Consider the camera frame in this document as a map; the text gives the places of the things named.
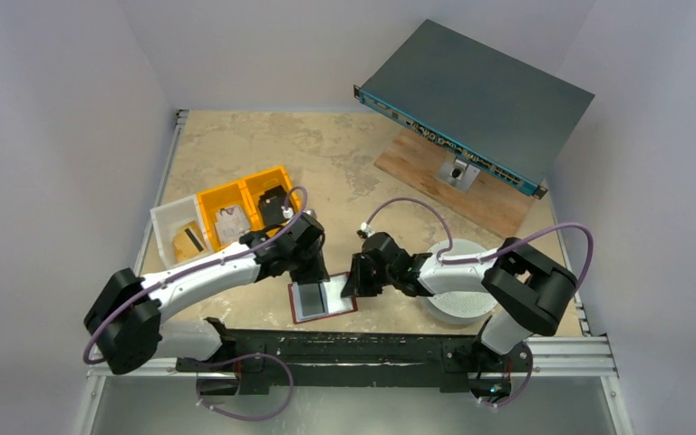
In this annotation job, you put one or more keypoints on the grey metal bracket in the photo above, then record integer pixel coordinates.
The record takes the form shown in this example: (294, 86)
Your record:
(458, 174)

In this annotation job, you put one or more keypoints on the grey metal plate in bin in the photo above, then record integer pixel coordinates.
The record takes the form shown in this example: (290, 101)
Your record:
(231, 223)

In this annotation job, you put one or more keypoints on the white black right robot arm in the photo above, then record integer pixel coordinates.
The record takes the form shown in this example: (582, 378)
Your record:
(531, 289)

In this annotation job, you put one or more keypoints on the yellow double compartment bin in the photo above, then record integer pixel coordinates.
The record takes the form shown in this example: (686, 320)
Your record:
(244, 192)

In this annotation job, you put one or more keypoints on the white filament spool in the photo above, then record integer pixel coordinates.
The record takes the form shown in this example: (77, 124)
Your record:
(460, 308)

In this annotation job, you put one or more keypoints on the white plastic bin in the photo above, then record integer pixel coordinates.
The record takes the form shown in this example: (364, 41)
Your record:
(167, 218)

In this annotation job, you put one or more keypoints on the gold card with black stripe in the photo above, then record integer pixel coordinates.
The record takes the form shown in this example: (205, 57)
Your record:
(188, 242)

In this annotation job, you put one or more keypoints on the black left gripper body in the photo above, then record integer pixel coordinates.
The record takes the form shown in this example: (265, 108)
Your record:
(300, 257)

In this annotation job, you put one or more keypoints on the red leather card holder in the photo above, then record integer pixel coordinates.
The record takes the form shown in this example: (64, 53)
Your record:
(335, 305)

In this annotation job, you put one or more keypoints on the wooden board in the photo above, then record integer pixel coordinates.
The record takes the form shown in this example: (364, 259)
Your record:
(489, 203)

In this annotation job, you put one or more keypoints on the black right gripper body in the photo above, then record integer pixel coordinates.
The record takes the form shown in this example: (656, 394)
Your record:
(366, 271)

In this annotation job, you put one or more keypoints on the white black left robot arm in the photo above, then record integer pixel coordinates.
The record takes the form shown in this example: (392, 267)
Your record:
(126, 318)

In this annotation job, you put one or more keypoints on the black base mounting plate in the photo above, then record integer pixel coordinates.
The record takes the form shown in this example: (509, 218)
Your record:
(257, 360)

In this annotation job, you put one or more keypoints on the black square part in bin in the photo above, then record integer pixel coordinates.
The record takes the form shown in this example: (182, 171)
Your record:
(270, 206)

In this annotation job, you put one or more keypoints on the grey blue network switch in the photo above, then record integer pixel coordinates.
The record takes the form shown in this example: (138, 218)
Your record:
(505, 117)

